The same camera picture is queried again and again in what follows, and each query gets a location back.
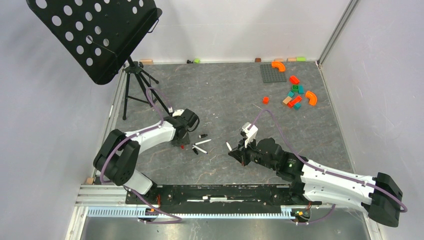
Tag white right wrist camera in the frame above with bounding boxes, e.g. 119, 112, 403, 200
240, 122, 259, 148

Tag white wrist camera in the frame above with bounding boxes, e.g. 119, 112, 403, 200
240, 122, 259, 148
172, 109, 185, 118

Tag teal brick lower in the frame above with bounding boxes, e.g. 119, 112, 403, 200
293, 102, 302, 110

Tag grey lego baseplate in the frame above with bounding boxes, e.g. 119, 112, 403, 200
260, 64, 287, 83

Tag orange curved block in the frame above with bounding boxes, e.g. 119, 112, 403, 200
304, 90, 318, 106
271, 61, 286, 73

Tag orange curved block right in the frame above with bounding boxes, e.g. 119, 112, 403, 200
304, 90, 318, 106

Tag black perforated music stand desk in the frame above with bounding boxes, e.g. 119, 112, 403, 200
26, 0, 163, 85

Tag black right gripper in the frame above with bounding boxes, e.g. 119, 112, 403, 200
229, 135, 277, 171

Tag lime green block right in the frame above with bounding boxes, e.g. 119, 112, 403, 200
296, 56, 307, 62

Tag red brick upper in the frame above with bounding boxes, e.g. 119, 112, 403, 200
289, 75, 300, 85

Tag tan wooden block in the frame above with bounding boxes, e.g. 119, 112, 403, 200
282, 96, 292, 105

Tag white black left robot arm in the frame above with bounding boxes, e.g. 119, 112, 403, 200
93, 108, 200, 204

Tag small red cube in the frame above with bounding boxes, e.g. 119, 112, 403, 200
262, 96, 270, 105

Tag green lego brick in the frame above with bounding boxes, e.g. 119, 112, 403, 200
291, 84, 299, 93

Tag white pen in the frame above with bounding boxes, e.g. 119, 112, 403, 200
192, 145, 209, 155
194, 139, 212, 146
225, 141, 232, 152

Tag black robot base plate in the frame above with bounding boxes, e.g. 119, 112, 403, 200
143, 184, 322, 214

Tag wooden block at wall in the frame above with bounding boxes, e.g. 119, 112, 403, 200
139, 59, 154, 65

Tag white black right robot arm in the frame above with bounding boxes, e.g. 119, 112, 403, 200
228, 138, 403, 228

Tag red long brick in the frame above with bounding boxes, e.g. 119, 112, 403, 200
287, 95, 302, 108

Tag orange curved block top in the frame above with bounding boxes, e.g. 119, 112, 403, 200
271, 61, 286, 73

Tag teal brick right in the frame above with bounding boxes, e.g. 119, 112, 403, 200
298, 85, 305, 95

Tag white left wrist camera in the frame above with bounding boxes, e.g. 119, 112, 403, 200
172, 109, 185, 118

